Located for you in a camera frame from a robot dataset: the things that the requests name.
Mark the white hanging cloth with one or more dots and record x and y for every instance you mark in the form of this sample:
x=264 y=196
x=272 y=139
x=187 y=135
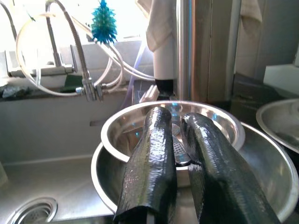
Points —
x=161 y=25

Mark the white plastic tube loop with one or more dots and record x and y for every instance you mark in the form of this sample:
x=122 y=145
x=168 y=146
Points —
x=19 y=60

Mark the steel sink drain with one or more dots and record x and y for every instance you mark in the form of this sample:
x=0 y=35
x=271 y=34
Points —
x=32 y=213

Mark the black countertop object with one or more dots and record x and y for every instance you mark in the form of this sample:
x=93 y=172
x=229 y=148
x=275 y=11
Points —
x=252 y=95

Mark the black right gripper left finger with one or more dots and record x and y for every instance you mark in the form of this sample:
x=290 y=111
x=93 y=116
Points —
x=151 y=168

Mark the perforated steel utensil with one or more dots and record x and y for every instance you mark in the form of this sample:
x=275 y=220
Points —
x=180 y=152

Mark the white cylinder water filter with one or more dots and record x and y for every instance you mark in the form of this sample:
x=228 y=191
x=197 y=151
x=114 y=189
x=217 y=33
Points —
x=163 y=65

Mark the steel column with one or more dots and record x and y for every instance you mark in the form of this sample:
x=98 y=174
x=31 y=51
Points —
x=201 y=46

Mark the chrome valve fitting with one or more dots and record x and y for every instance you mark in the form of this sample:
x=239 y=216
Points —
x=90 y=89

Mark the blue bristle brush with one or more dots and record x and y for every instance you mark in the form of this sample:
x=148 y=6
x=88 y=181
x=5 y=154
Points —
x=104 y=23

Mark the white box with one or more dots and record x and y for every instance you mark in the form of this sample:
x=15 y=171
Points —
x=282 y=78

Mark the chrome faucet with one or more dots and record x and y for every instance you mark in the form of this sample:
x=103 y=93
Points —
x=54 y=49

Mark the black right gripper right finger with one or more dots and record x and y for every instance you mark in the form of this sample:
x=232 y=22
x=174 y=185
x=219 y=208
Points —
x=222 y=175

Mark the small steel bowl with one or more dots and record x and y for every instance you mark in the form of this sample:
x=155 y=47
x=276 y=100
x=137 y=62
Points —
x=121 y=130

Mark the green sponge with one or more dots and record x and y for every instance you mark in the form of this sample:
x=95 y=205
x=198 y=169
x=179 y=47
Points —
x=70 y=81

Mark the large steel bowl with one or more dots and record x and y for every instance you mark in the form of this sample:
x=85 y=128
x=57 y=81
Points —
x=261 y=163

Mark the stainless steel sink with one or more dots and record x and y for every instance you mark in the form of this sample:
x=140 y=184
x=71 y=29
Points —
x=58 y=177

